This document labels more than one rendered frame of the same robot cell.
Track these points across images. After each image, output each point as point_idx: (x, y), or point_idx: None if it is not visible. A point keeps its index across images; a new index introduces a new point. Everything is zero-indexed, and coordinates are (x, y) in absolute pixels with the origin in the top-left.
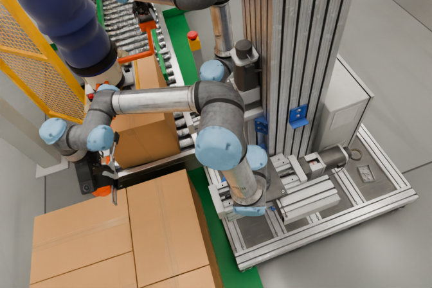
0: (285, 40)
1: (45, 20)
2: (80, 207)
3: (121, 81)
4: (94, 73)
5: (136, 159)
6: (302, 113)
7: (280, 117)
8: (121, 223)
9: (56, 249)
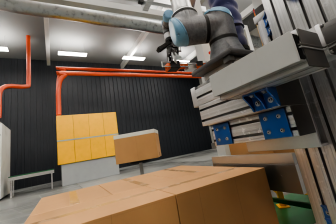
0: None
1: None
2: (194, 166)
3: None
4: None
5: (241, 152)
6: None
7: None
8: (191, 172)
9: (165, 171)
